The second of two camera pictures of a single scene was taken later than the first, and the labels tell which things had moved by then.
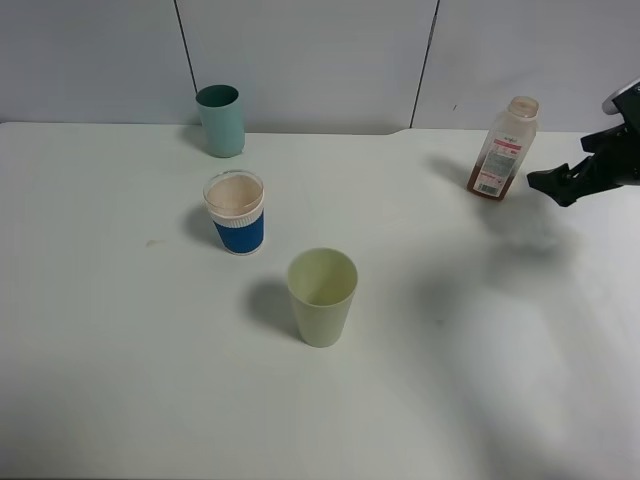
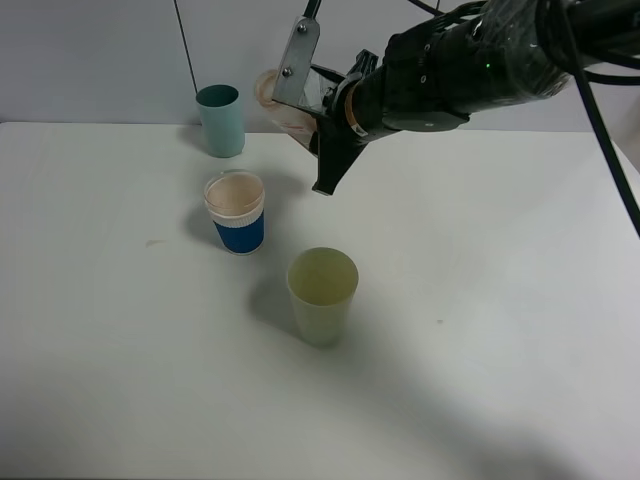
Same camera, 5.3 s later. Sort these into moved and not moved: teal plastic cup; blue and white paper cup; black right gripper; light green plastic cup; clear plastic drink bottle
Moved: black right gripper; clear plastic drink bottle
Not moved: light green plastic cup; teal plastic cup; blue and white paper cup
